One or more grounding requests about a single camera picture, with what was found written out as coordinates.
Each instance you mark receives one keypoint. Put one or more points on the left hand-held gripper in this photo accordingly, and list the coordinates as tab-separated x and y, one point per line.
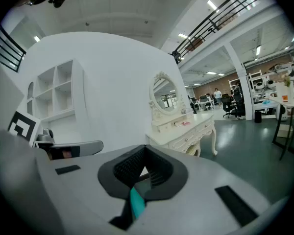
23	127

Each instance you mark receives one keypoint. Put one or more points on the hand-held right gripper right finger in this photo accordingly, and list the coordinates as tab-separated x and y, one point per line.
201	192

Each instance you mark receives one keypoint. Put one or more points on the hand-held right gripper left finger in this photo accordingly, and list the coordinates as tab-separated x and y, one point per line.
83	180

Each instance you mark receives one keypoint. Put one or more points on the white dressing table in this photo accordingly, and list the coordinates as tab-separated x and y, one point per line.
186	137

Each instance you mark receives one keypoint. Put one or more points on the red pink packet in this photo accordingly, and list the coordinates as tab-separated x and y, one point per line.
182	124

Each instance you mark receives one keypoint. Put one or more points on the small white drawer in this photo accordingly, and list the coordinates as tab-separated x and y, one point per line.
164	128

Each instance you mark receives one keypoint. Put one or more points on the white shelf unit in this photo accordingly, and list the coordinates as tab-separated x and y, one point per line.
63	94

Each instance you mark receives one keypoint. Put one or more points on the oval white-framed mirror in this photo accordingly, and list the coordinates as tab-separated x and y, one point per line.
165	93

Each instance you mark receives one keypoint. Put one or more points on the black bin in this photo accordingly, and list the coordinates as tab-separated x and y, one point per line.
258	117

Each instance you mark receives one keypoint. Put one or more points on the white round robot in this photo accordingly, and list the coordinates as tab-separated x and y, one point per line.
282	112

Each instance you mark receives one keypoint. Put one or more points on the black balcony railing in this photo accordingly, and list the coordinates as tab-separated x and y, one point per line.
218	13
8	50

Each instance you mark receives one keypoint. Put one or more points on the white table black legs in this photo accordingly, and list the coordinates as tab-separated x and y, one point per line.
290	101

